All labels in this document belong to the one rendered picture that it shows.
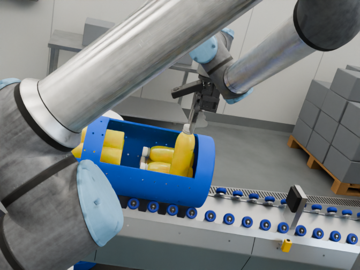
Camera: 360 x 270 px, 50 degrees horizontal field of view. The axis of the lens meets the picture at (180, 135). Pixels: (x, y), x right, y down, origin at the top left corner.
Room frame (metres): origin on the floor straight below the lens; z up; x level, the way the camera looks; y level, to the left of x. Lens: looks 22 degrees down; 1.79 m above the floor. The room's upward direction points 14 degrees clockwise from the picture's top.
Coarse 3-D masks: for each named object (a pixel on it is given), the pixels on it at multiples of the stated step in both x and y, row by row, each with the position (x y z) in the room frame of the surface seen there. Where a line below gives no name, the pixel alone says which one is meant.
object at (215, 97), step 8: (208, 80) 1.27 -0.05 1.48; (208, 88) 1.30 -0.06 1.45; (216, 88) 1.29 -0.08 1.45; (200, 96) 1.28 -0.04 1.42; (208, 96) 1.28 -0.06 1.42; (216, 96) 1.30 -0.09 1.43; (192, 104) 1.31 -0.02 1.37; (200, 104) 1.27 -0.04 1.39; (208, 104) 1.29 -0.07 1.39; (216, 104) 1.29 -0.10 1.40
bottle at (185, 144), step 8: (184, 136) 1.28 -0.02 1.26; (192, 136) 1.29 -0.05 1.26; (176, 144) 1.29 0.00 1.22; (184, 144) 1.27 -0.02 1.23; (192, 144) 1.28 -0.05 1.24; (176, 152) 1.28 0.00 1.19; (184, 152) 1.27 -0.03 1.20; (192, 152) 1.29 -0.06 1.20; (176, 160) 1.27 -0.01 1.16; (184, 160) 1.27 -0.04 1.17; (176, 168) 1.27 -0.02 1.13; (184, 168) 1.27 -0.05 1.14; (184, 176) 1.28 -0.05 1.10
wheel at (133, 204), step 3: (132, 198) 1.24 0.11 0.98; (135, 198) 1.24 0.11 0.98; (129, 201) 1.23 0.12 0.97; (132, 201) 1.23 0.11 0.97; (135, 201) 1.24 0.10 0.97; (138, 201) 1.24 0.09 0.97; (129, 204) 1.23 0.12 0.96; (132, 204) 1.23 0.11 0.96; (135, 204) 1.23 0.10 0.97; (138, 204) 1.23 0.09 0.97; (129, 207) 1.22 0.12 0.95; (132, 207) 1.22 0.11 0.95; (135, 207) 1.22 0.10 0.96
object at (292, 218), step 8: (296, 192) 1.43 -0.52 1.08; (288, 200) 1.45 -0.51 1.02; (296, 200) 1.39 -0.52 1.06; (304, 200) 1.39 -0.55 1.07; (288, 208) 1.46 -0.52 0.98; (296, 208) 1.39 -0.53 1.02; (288, 216) 1.43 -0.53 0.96; (296, 216) 1.39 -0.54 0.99; (288, 224) 1.41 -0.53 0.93; (296, 224) 1.39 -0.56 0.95
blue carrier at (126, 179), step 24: (96, 120) 1.29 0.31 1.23; (120, 120) 1.39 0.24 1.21; (96, 144) 1.21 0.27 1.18; (144, 144) 1.47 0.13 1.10; (168, 144) 1.48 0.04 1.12; (120, 168) 1.19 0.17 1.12; (120, 192) 1.22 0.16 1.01; (144, 192) 1.21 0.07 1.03; (168, 192) 1.22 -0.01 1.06; (192, 192) 1.23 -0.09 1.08
